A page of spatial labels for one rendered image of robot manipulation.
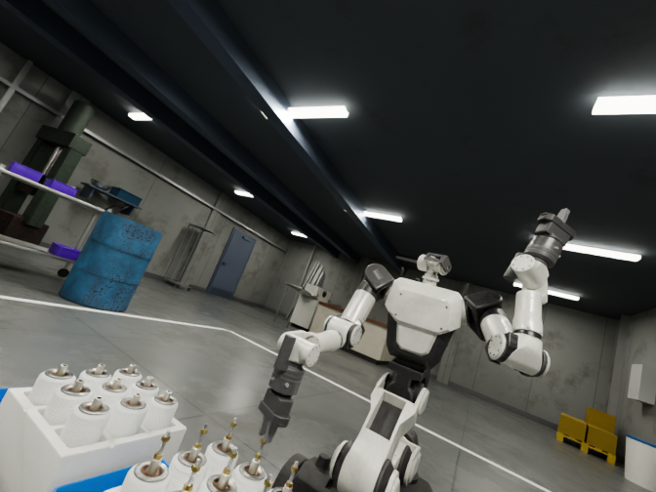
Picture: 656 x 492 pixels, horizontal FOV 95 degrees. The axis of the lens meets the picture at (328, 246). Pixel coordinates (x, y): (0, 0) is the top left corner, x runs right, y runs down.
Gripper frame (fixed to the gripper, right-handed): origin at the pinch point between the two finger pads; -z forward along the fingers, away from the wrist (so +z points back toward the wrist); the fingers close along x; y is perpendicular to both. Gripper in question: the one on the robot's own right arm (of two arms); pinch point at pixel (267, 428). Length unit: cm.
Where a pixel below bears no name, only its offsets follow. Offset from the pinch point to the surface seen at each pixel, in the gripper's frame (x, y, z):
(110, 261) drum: 284, 37, 10
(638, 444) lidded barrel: -19, -599, 12
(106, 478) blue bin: 22.6, 29.0, -26.1
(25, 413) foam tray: 41, 52, -19
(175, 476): 3.5, 19.4, -14.4
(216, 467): 6.9, 7.3, -14.5
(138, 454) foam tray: 29.5, 21.5, -23.8
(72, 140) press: 583, 145, 154
